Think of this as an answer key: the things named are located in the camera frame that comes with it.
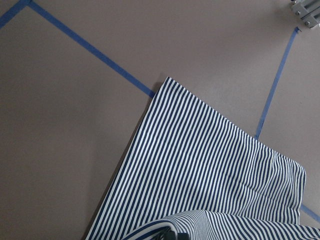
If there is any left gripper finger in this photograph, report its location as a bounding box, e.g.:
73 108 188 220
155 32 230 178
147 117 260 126
159 229 190 240

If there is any striped polo shirt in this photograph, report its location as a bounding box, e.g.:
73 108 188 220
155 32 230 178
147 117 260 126
86 78 320 240

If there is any aluminium frame post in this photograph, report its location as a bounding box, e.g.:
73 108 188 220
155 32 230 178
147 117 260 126
291 0 320 29

